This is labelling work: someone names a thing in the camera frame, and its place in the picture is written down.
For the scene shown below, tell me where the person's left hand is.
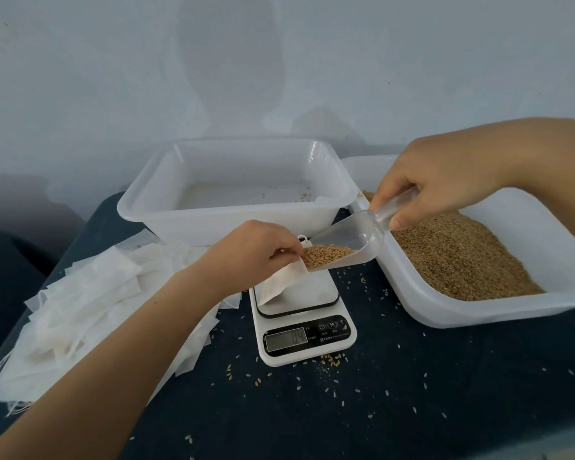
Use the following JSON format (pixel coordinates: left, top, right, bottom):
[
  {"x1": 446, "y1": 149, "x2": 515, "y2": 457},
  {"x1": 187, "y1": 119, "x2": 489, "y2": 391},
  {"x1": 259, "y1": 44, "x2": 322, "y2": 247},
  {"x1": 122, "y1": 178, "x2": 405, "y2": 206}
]
[{"x1": 194, "y1": 220, "x2": 308, "y2": 305}]

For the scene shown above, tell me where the person's right hand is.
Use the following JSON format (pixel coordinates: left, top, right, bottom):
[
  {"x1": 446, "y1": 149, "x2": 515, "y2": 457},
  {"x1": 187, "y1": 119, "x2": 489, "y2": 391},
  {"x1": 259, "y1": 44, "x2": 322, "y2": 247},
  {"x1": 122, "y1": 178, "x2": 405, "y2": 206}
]
[{"x1": 369, "y1": 129, "x2": 521, "y2": 233}]

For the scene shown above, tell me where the white plastic tub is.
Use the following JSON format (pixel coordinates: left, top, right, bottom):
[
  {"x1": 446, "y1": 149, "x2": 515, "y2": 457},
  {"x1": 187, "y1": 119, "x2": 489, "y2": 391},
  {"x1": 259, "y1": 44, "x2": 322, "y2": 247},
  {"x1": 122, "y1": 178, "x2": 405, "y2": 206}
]
[{"x1": 117, "y1": 139, "x2": 362, "y2": 247}]

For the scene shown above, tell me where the white mesh bag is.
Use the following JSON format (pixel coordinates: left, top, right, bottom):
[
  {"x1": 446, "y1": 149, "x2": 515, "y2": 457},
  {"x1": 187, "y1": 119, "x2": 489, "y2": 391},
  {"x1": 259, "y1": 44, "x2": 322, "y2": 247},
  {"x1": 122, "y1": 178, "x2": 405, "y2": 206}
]
[{"x1": 256, "y1": 234, "x2": 310, "y2": 307}]

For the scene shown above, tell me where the brown grain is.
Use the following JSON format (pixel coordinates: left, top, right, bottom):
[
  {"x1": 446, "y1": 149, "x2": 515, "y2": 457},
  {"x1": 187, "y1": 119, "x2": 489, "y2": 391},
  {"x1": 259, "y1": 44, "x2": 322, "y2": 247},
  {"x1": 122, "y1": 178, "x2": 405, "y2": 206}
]
[{"x1": 300, "y1": 191, "x2": 546, "y2": 303}]

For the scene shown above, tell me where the clear plastic scoop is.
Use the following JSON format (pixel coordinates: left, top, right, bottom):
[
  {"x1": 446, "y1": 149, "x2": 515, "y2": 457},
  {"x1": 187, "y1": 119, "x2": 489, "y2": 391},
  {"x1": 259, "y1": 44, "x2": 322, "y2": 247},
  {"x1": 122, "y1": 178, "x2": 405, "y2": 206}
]
[{"x1": 300, "y1": 187, "x2": 420, "y2": 274}]

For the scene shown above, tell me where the white tray of grain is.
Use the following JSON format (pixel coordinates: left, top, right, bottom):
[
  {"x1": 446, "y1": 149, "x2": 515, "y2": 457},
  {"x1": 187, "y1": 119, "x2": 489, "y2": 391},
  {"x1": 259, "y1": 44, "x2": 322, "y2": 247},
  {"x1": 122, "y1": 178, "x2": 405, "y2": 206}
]
[{"x1": 343, "y1": 154, "x2": 575, "y2": 328}]

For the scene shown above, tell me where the pile of white bags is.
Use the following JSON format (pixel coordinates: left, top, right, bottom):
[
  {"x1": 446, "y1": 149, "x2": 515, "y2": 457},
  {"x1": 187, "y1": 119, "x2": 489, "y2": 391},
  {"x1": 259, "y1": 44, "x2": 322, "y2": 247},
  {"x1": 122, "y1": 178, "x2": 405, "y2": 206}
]
[{"x1": 0, "y1": 233, "x2": 243, "y2": 418}]

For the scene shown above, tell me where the person's left forearm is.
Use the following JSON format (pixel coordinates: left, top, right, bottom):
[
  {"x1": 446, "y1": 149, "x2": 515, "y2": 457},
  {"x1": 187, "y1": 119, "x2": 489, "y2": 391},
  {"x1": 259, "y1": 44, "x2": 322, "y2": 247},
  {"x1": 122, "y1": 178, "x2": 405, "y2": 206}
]
[{"x1": 0, "y1": 275, "x2": 233, "y2": 460}]

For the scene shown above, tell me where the white digital kitchen scale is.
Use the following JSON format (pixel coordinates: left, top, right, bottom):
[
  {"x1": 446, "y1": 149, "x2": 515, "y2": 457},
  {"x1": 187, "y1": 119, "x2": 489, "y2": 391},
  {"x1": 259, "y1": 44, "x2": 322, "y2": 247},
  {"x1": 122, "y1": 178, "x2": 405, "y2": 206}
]
[{"x1": 248, "y1": 268, "x2": 358, "y2": 368}]

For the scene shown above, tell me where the dark blue tablecloth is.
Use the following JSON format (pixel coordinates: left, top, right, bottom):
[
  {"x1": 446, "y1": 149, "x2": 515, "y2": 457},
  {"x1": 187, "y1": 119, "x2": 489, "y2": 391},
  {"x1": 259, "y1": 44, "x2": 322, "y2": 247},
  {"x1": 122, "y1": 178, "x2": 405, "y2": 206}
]
[
  {"x1": 0, "y1": 229, "x2": 57, "y2": 374},
  {"x1": 0, "y1": 191, "x2": 575, "y2": 460}
]

